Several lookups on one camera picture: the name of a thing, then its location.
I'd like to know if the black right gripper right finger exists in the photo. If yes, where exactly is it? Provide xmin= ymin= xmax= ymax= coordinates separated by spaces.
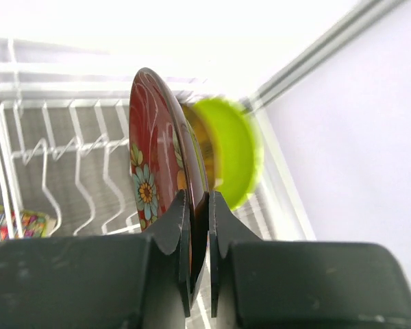
xmin=209 ymin=192 xmax=411 ymax=328

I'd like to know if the white wire dish rack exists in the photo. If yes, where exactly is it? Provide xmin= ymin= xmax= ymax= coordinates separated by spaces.
xmin=0 ymin=36 xmax=317 ymax=329

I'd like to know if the lime green plate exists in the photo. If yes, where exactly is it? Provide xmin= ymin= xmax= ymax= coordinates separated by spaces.
xmin=193 ymin=97 xmax=264 ymax=210

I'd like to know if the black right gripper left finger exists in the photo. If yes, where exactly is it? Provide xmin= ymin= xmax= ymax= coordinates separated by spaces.
xmin=0 ymin=191 xmax=191 ymax=328

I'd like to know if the yellow patterned plate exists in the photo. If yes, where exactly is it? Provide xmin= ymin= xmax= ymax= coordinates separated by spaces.
xmin=181 ymin=103 xmax=223 ymax=189

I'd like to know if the red floral plate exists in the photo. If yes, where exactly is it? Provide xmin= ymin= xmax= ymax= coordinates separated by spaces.
xmin=129 ymin=68 xmax=209 ymax=295

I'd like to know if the green book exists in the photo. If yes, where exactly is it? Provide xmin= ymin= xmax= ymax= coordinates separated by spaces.
xmin=0 ymin=205 xmax=57 ymax=241

